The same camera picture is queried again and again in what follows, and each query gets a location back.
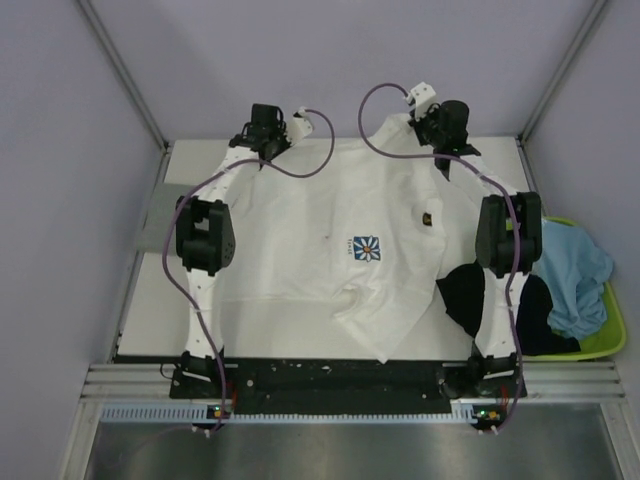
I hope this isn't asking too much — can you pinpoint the white daisy print t shirt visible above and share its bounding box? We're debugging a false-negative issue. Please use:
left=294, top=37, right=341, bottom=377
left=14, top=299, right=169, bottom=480
left=221, top=114, right=476, bottom=361

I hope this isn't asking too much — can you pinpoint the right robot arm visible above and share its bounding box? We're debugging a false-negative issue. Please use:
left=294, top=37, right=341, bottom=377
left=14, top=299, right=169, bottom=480
left=409, top=99, right=542, bottom=398

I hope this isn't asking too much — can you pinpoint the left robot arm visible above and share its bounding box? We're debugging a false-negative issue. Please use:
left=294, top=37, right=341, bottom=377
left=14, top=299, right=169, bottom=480
left=174, top=104, right=291, bottom=397

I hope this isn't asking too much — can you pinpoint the folded grey t shirt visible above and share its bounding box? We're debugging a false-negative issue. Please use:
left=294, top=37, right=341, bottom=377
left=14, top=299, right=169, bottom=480
left=137, top=183, right=190, bottom=254

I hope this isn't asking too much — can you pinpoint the black t shirt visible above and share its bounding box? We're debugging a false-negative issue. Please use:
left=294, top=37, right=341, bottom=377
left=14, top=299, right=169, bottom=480
left=436, top=262, right=581, bottom=356

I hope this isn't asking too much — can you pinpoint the light blue t shirt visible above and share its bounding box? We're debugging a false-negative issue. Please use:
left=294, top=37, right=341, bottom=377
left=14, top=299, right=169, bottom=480
left=534, top=219, right=614, bottom=340

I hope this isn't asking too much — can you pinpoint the green plastic basket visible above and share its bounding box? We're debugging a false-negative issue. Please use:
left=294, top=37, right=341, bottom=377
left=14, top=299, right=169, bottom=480
left=528, top=217, right=627, bottom=362

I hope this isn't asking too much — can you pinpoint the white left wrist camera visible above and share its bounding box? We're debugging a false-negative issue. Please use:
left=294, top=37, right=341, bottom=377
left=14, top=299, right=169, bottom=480
left=286, top=107, right=314, bottom=145

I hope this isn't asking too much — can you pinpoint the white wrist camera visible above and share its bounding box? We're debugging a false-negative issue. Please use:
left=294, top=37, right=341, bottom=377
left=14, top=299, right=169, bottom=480
left=286, top=107, right=314, bottom=145
left=405, top=82, right=437, bottom=119

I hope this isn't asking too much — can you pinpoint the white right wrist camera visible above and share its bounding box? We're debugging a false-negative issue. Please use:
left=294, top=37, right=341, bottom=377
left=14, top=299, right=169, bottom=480
left=405, top=82, right=437, bottom=119

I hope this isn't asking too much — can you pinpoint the left aluminium corner post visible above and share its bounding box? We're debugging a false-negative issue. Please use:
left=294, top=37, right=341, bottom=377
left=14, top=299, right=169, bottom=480
left=74, top=0, right=171, bottom=151

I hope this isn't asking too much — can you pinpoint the aluminium corner post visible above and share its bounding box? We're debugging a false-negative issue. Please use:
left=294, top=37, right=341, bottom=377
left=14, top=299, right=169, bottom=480
left=517, top=0, right=612, bottom=145
left=74, top=0, right=171, bottom=151

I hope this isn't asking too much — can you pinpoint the right aluminium corner post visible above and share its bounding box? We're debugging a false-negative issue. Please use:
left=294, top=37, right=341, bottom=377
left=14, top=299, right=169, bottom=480
left=517, top=0, right=612, bottom=145

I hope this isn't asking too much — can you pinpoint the grey slotted cable duct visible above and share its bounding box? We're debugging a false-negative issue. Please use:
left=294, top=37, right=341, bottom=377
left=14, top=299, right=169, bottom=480
left=99, top=403, right=500, bottom=427

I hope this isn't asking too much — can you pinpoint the aluminium front frame rail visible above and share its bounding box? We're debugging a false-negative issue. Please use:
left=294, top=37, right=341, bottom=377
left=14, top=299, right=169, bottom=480
left=80, top=359, right=625, bottom=403

